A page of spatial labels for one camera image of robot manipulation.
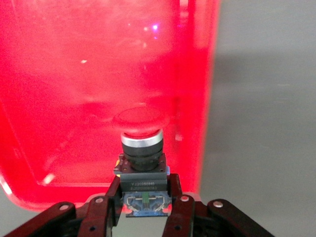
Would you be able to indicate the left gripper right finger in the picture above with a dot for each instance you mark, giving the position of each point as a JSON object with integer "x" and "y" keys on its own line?
{"x": 187, "y": 217}

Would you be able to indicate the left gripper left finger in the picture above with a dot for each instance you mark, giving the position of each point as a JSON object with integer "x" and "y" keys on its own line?
{"x": 93, "y": 217}

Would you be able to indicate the red push button switch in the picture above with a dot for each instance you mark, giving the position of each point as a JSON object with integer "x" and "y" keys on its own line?
{"x": 142, "y": 148}

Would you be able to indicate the red plastic tray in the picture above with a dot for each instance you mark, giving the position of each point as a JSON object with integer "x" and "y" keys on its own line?
{"x": 74, "y": 74}

